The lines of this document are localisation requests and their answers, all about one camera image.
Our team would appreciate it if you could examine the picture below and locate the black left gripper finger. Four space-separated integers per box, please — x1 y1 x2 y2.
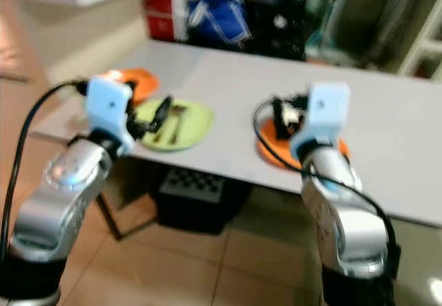
153 97 174 131

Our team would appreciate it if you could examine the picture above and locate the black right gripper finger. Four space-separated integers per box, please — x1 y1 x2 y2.
269 97 287 140

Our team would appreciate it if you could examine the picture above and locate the fork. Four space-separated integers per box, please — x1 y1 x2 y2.
164 104 189 146

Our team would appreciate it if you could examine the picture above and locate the small orange plate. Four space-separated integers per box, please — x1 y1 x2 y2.
100 68 160 104

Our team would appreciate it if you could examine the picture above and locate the green plate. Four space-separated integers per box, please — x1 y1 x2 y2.
130 99 215 152

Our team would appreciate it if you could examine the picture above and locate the large orange plate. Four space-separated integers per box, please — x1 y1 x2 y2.
256 135 350 173

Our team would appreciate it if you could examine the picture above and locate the black appliance with lights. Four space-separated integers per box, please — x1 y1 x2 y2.
231 0 310 61

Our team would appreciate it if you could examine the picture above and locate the black crate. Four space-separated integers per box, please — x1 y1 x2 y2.
154 168 254 236

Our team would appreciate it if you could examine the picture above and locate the black table leg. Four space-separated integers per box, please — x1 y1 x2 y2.
94 191 160 242

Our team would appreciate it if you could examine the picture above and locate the red box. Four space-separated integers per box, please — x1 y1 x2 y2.
143 0 191 43

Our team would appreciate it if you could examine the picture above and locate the blue bag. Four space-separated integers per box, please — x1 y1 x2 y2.
187 0 252 48

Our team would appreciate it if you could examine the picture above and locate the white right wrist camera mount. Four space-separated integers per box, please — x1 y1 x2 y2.
289 82 352 160

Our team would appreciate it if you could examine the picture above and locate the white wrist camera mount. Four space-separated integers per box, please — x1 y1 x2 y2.
289 82 352 160
86 77 136 157

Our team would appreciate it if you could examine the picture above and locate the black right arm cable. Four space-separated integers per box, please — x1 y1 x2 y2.
252 99 400 265

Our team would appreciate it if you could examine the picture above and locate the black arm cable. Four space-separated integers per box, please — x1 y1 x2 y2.
0 79 89 258
252 99 400 265

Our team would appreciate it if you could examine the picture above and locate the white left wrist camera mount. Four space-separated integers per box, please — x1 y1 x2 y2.
86 77 136 157

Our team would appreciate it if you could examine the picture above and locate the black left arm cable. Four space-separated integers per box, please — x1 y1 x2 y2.
0 79 89 258

